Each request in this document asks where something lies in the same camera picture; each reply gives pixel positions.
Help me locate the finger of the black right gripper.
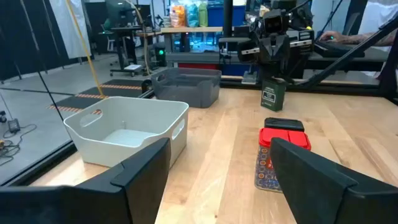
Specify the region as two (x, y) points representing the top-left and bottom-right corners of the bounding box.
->
(275, 58), (295, 84)
(259, 60), (274, 82)

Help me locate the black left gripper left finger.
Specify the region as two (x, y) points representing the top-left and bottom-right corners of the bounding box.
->
(0, 138), (172, 224)

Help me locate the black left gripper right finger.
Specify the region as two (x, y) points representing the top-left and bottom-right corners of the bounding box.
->
(269, 138), (398, 224)

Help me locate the red lidded spice tin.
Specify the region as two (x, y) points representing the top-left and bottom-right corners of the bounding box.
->
(254, 126), (312, 193)

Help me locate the person's forearm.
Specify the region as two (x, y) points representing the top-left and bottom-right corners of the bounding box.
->
(340, 29), (398, 47)

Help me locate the black pillar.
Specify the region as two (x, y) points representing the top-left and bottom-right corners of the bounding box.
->
(223, 0), (234, 29)

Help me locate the blue storage crate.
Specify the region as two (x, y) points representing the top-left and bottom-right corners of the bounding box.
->
(207, 4), (246, 27)

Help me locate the black computer keyboard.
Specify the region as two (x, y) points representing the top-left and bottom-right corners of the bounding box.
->
(313, 40), (366, 58)

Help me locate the person's hand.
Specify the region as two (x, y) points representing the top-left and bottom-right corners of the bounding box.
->
(319, 30), (343, 43)

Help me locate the green snack bag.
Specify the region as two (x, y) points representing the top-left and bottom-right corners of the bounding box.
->
(198, 1), (208, 27)

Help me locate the wooden shelf table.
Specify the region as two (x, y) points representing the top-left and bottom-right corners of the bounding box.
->
(136, 26), (224, 37)

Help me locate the blue snack bag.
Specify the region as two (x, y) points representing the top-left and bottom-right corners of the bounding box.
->
(186, 2), (200, 28)

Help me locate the dark grey plastic bin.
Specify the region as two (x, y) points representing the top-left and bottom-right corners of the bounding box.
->
(150, 67), (222, 109)

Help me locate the orange snack bag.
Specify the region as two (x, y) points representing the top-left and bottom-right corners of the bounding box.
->
(170, 4), (187, 28)

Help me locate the black speaker with green light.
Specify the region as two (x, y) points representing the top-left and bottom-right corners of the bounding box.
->
(154, 43), (168, 68)

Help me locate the grey desk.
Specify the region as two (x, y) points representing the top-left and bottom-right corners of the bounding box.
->
(306, 46), (389, 72)

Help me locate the white plastic bin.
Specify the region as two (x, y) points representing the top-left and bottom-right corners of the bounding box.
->
(63, 96), (190, 169)

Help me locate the person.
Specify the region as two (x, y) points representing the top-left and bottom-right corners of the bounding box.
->
(357, 0), (398, 78)

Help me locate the black power adapter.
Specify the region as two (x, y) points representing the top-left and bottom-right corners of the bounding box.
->
(7, 118), (21, 134)

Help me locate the black hazard striped floor mat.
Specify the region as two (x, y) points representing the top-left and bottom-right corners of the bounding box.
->
(99, 78), (147, 91)
(46, 86), (150, 121)

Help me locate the black rolling monitor stand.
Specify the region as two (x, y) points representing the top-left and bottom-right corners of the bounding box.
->
(99, 0), (153, 77)

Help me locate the white hanging sheet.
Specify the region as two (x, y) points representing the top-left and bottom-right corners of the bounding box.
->
(49, 0), (93, 60)

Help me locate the black partition curtain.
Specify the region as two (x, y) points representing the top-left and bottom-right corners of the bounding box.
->
(0, 0), (91, 82)

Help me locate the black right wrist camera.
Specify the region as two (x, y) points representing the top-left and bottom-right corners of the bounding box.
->
(262, 9), (290, 35)

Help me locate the yellow hanging cable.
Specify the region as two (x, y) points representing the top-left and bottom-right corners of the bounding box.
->
(65, 0), (105, 97)

